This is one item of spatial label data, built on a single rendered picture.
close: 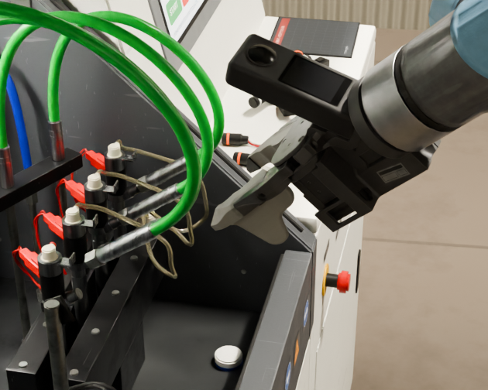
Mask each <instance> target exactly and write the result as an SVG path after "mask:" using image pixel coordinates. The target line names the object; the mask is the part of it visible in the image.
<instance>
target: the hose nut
mask: <svg viewBox="0 0 488 390"><path fill-rule="evenodd" d="M96 251H97V249H95V250H93V251H90V252H88V253H86V254H85V263H86V265H87V266H88V267H89V268H90V269H96V268H98V267H100V266H103V265H105V264H106V263H101V262H99V260H98V259H97V257H96Z"/></svg>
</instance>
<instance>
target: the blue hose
mask: <svg viewBox="0 0 488 390"><path fill-rule="evenodd" d="M6 89H7V91H8V94H9V98H10V101H11V105H12V110H13V114H14V119H15V125H16V129H17V133H18V137H19V145H20V149H21V154H22V162H23V166H24V169H27V168H29V167H31V166H32V160H31V155H30V151H29V143H28V139H27V134H26V127H25V122H24V118H23V115H22V108H21V104H20V101H19V96H18V93H17V90H16V88H15V84H14V82H13V80H12V78H11V76H10V74H9V75H8V80H7V86H6Z"/></svg>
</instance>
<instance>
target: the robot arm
mask: <svg viewBox="0 0 488 390"><path fill-rule="evenodd" d="M428 16H429V25H430V27H429V28H428V29H426V30H425V31H424V32H422V33H421V34H419V35H418V36H416V37H415V38H413V39H412V40H411V41H410V42H408V43H407V44H405V45H404V46H402V47H401V48H400V49H398V50H397V51H395V52H394V53H392V54H391V55H389V56H388V57H387V58H385V59H384V60H382V61H381V62H379V63H378V64H377V65H375V66H374V67H372V68H371V69H369V70H368V72H367V73H366V74H365V76H363V77H362V78H360V79H359V80H357V79H355V78H354V77H350V76H349V75H347V74H344V73H342V72H340V71H337V70H335V69H333V68H331V67H328V66H326V65H324V64H322V63H319V62H318V61H315V60H313V59H311V58H308V57H306V56H304V55H301V54H299V53H297V52H295V51H293V50H290V49H288V48H286V47H284V46H281V45H279V44H277V43H275V42H272V41H270V40H268V39H266V38H263V37H262V36H259V35H256V34H250V35H248V36H247V37H246V39H245V41H244V42H243V43H242V45H241V46H240V47H239V49H238V50H237V51H236V53H235V55H234V56H233V57H232V59H231V60H230V61H229V63H228V66H227V71H226V75H225V81H226V83H227V84H228V85H230V86H232V87H235V88H237V89H239V90H241V91H244V92H246V93H247V94H251V95H252V96H254V97H256V98H259V99H261V100H263V101H265V102H267V103H270V104H272V105H274V106H276V107H278V108H281V109H283V110H285V111H288V112H290V113H291V114H293V115H296V116H295V117H294V118H292V119H291V120H290V121H289V122H288V123H286V124H285V125H283V126H282V127H281V128H280V129H279V130H278V131H277V132H275V133H274V134H273V135H271V136H270V137H269V138H268V139H267V140H266V141H265V142H264V143H262V144H261V145H260V146H259V147H258V148H257V149H255V150H254V151H253V152H252V153H251V154H250V155H249V156H248V158H247V165H246V170H247V171H248V172H249V173H253V172H255V171H257V170H259V169H261V168H262V167H263V166H265V165H266V164H267V163H272V164H273V165H274V167H272V168H271V169H269V170H268V172H267V171H266V170H264V169H262V170H260V171H259V172H258V173H257V174H256V175H255V176H254V177H253V178H252V179H251V180H250V181H249V182H248V183H247V184H246V185H245V186H244V187H243V188H241V189H240V190H238V191H236V192H234V194H233V195H231V196H230V198H228V199H227V200H226V201H225V202H223V203H222V204H219V205H218V206H217V207H216V208H215V212H214V216H213V219H212V222H211V227H212V228H213V229H214V230H215V231H217V230H221V229H223V228H226V227H228V226H229V225H238V226H240V227H241V228H243V229H245V230H247V231H248V232H250V233H252V234H254V235H255V236H257V237H258V238H261V239H263V240H264V241H266V242H268V243H270V244H272V245H279V244H282V243H284V242H285V241H286V240H287V238H288V236H289V233H288V230H287V227H286V224H285V223H284V219H283V212H284V211H285V210H286V209H287V208H288V207H290V206H291V205H292V203H293V202H294V192H293V190H292V189H291V188H290V187H289V184H290V183H292V184H293V185H294V186H295V187H296V188H298V189H299V191H301V192H302V193H303V197H304V198H305V199H306V200H307V201H308V202H309V203H311V204H312V205H313V206H314V207H315V208H316V209H317V210H318V212H316V213H315V214H314V215H315V216H316V218H317V219H319V220H320V221H321V222H322V223H323V224H324V225H325V226H326V227H327V228H328V229H330V230H331V231H332V232H335V231H337V230H338V229H340V228H343V227H345V226H346V225H347V224H350V223H352V222H353V221H355V220H357V219H359V218H360V217H362V216H364V215H366V214H368V213H369V212H371V211H373V208H374V207H375V205H376V202H377V201H378V199H379V198H380V197H381V196H382V195H384V194H385V193H387V192H389V191H391V190H393V189H394V188H396V187H398V186H399V185H401V184H403V183H406V182H407V181H408V180H411V179H412V178H414V177H416V176H418V175H419V174H421V173H423V172H424V171H426V170H428V168H429V166H430V165H431V161H432V159H431V157H432V156H433V155H434V153H435V152H436V150H437V148H438V147H439V145H440V143H441V140H440V139H442V138H443V137H445V136H447V135H448V134H450V133H452V132H454V131H455V130H456V129H458V128H460V127H462V126H463V125H465V124H467V123H469V122H470V121H472V120H473V119H475V118H478V117H479V116H480V115H482V114H485V113H488V0H432V2H431V6H430V10H429V13H428ZM354 211H355V212H356V213H357V214H354V215H353V216H351V217H349V218H347V219H346V220H344V221H342V222H340V223H339V222H338V221H339V220H341V219H342V218H344V217H346V216H347V215H349V214H351V213H353V212H354Z"/></svg>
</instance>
